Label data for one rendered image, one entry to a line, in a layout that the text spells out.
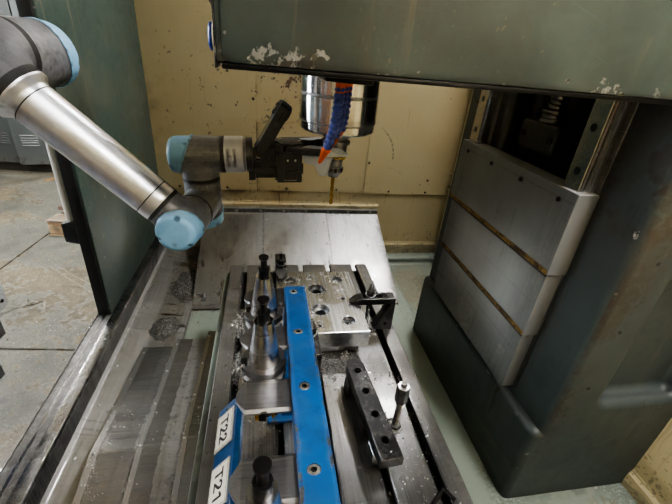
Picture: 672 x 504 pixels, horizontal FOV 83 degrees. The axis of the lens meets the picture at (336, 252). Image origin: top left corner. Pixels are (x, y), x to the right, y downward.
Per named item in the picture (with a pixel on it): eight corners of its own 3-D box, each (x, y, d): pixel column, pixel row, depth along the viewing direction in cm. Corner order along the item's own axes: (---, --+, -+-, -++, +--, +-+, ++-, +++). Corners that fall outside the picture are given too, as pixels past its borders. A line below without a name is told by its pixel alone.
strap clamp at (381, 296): (347, 330, 110) (352, 287, 103) (345, 323, 112) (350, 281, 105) (390, 328, 112) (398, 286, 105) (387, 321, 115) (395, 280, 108)
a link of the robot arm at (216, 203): (178, 236, 79) (170, 186, 74) (195, 215, 89) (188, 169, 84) (216, 237, 79) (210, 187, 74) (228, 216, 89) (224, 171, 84)
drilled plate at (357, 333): (278, 350, 95) (279, 334, 92) (276, 285, 120) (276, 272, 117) (367, 345, 99) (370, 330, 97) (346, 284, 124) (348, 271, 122)
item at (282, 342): (239, 354, 56) (239, 350, 55) (241, 330, 60) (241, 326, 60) (287, 351, 57) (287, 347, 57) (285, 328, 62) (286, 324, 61)
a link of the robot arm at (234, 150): (225, 132, 81) (221, 140, 74) (247, 132, 82) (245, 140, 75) (228, 166, 84) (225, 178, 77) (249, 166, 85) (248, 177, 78)
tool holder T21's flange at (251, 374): (290, 383, 53) (290, 370, 52) (245, 392, 51) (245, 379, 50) (279, 352, 58) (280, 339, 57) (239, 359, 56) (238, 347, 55)
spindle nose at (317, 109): (384, 139, 76) (393, 73, 70) (305, 136, 72) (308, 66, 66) (362, 124, 89) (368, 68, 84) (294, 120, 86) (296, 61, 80)
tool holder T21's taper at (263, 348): (283, 366, 52) (284, 328, 49) (250, 373, 51) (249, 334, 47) (276, 344, 56) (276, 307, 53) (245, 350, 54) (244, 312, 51)
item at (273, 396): (234, 418, 46) (234, 413, 46) (237, 384, 51) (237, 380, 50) (292, 413, 48) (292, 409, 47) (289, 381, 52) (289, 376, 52)
